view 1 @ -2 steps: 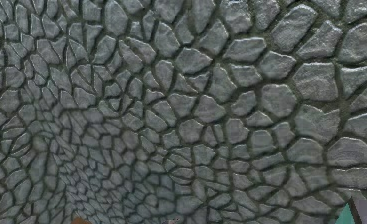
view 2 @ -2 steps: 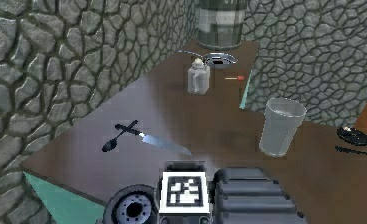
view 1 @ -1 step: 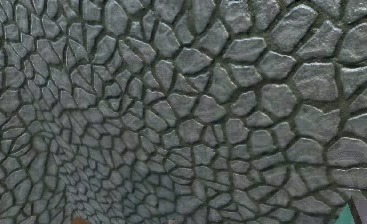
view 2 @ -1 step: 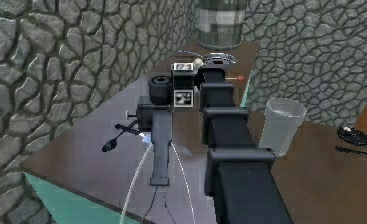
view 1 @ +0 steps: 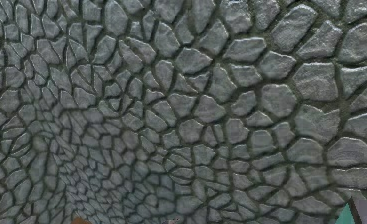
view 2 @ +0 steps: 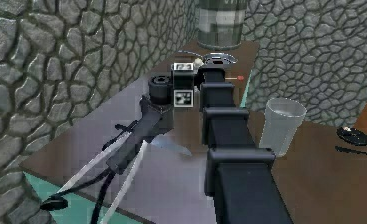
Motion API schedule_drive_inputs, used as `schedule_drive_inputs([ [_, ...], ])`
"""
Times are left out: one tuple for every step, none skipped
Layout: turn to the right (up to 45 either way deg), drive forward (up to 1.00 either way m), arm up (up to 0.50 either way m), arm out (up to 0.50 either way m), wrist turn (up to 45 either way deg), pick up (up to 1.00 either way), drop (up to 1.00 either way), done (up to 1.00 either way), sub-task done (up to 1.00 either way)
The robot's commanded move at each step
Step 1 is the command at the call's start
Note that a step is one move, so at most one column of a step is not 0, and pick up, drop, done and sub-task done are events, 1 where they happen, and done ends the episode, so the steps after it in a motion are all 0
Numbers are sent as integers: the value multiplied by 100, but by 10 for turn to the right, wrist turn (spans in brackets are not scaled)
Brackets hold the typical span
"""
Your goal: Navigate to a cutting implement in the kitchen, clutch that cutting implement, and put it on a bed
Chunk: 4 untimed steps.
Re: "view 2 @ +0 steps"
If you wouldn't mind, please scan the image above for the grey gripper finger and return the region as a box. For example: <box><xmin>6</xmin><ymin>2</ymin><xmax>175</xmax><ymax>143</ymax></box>
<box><xmin>39</xmin><ymin>131</ymin><xmax>134</xmax><ymax>212</ymax></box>
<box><xmin>98</xmin><ymin>140</ymin><xmax>149</xmax><ymax>224</ymax></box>

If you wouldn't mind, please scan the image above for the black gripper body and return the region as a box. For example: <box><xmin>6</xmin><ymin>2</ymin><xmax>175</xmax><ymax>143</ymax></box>
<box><xmin>138</xmin><ymin>74</ymin><xmax>175</xmax><ymax>135</ymax></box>

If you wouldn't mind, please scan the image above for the brown kitchen worktop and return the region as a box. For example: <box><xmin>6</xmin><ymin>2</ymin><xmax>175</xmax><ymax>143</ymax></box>
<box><xmin>19</xmin><ymin>39</ymin><xmax>367</xmax><ymax>224</ymax></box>

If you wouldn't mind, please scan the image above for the grey round plate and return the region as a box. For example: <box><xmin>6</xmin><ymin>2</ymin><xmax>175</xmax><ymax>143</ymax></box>
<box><xmin>203</xmin><ymin>52</ymin><xmax>239</xmax><ymax>67</ymax></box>

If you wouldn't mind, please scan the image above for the grey cylindrical bin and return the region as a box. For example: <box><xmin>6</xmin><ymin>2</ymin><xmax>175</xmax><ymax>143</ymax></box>
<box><xmin>196</xmin><ymin>0</ymin><xmax>248</xmax><ymax>51</ymax></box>

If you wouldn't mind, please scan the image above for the clear drinking glass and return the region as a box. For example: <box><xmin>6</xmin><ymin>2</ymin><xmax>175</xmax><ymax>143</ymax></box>
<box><xmin>258</xmin><ymin>97</ymin><xmax>308</xmax><ymax>158</ymax></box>

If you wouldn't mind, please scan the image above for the black round pan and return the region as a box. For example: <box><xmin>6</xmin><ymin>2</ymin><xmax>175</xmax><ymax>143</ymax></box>
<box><xmin>335</xmin><ymin>125</ymin><xmax>367</xmax><ymax>147</ymax></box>

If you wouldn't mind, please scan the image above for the black thin utensil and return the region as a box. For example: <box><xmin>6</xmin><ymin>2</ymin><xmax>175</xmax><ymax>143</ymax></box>
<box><xmin>334</xmin><ymin>145</ymin><xmax>367</xmax><ymax>157</ymax></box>

